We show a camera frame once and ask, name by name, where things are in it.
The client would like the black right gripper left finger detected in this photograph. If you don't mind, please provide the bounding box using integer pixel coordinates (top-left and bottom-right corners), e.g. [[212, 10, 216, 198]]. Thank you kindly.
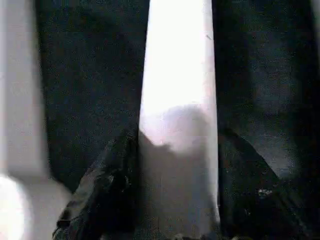
[[52, 129, 140, 240]]

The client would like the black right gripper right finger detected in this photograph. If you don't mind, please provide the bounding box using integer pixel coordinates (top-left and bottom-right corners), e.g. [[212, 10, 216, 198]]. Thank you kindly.
[[217, 129, 308, 240]]

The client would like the black mat cover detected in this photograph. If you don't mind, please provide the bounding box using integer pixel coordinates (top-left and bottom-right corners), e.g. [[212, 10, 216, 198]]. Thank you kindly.
[[32, 0, 320, 240]]

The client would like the white plastic table leg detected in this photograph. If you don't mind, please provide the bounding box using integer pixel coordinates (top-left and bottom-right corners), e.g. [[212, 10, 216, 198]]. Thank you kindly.
[[0, 0, 52, 181], [138, 0, 222, 238]]

